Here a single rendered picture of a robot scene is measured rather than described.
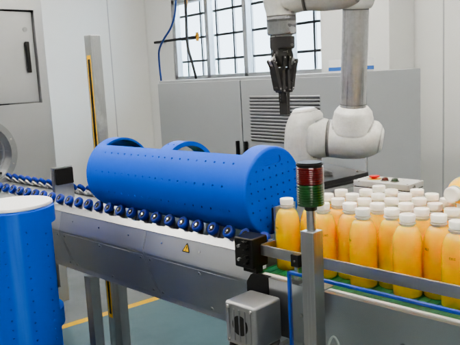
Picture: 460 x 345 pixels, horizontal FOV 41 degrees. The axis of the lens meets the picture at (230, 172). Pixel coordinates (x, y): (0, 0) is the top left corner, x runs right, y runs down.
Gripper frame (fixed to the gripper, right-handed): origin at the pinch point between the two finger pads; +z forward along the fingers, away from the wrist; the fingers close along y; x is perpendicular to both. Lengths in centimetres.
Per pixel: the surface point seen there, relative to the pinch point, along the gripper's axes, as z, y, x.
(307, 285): 40, -39, -37
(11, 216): 35, -53, 82
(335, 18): -48, 256, 156
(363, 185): 28.4, 22.8, -13.1
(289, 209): 29.3, -15.0, -12.5
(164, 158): 18, -12, 46
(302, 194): 18, -40, -37
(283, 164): 20.0, 3.9, 4.6
